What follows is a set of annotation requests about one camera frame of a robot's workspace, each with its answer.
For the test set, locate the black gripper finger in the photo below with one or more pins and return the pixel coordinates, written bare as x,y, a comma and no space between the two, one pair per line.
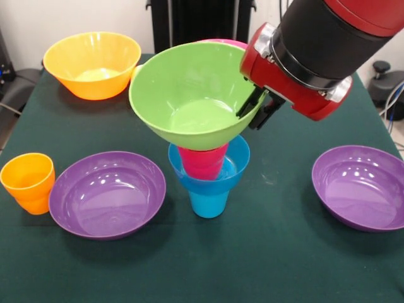
266,115
251,104

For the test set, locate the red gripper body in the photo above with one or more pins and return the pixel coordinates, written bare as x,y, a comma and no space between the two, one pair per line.
281,82

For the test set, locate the large pink plastic bowl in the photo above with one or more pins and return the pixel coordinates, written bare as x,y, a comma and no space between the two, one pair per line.
233,43

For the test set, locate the green plastic bowl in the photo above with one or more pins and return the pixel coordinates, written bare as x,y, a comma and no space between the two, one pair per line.
189,135

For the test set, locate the red plastic cup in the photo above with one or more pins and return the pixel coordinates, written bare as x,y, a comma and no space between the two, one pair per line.
202,164

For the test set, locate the small blue plastic bowl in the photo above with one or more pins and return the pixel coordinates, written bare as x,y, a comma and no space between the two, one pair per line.
208,186

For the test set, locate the blue plastic cup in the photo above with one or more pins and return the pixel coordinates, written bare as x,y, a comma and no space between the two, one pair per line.
208,206

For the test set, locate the yellow orange plastic cup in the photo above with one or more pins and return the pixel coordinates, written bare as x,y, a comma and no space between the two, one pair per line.
134,72

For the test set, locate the shallow purple plastic bowl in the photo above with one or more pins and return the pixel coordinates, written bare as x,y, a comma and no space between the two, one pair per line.
107,208
363,199

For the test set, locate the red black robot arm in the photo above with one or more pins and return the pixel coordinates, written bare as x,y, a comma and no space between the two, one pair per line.
334,38

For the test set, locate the black stand with knob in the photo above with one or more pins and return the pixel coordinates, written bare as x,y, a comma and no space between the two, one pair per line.
386,85

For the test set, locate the dark green tablecloth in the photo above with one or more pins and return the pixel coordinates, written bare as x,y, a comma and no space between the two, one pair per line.
240,268

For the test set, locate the large orange plastic bowl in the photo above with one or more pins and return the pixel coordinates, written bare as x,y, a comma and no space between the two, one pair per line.
91,86

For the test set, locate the black grey chair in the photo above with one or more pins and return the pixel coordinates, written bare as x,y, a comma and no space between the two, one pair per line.
19,88

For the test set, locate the black equipment box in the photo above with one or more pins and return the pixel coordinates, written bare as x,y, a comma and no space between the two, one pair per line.
4,63

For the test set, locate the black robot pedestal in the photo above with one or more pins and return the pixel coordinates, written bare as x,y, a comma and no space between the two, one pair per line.
202,19

